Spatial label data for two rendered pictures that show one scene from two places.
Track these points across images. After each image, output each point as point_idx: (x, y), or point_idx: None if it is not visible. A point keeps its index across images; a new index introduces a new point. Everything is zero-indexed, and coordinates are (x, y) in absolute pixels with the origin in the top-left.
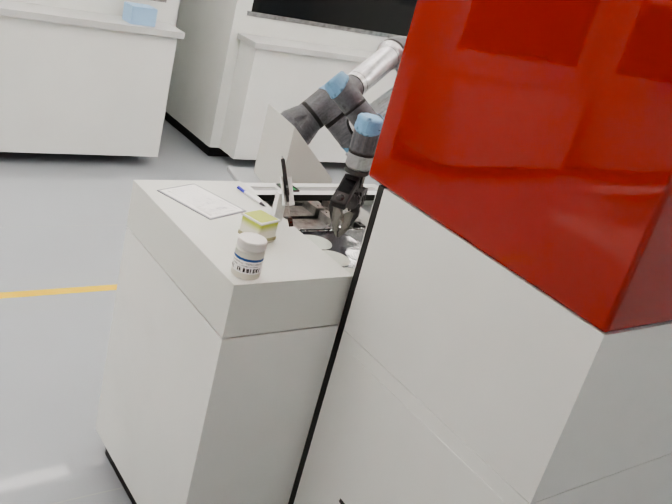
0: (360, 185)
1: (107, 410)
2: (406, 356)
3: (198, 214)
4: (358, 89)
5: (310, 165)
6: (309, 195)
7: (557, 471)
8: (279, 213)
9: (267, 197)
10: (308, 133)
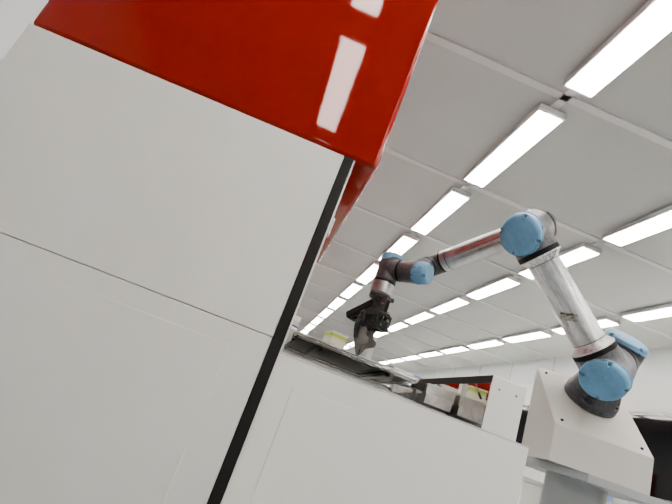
0: (377, 308)
1: None
2: None
3: None
4: (430, 255)
5: (542, 407)
6: (439, 378)
7: None
8: (366, 352)
9: (421, 381)
10: (572, 384)
